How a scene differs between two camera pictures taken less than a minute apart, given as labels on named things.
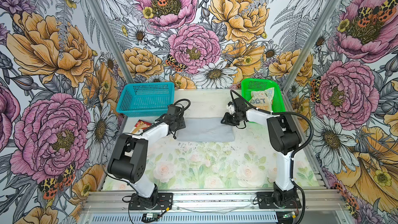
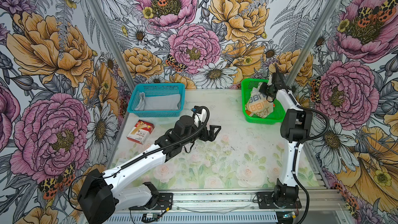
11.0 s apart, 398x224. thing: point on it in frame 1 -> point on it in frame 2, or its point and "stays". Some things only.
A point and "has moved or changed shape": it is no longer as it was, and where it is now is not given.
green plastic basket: (249, 85) stays
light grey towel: (205, 129) has moved or changed shape
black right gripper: (227, 121) -> (262, 89)
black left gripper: (181, 125) -> (204, 137)
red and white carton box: (140, 126) stays
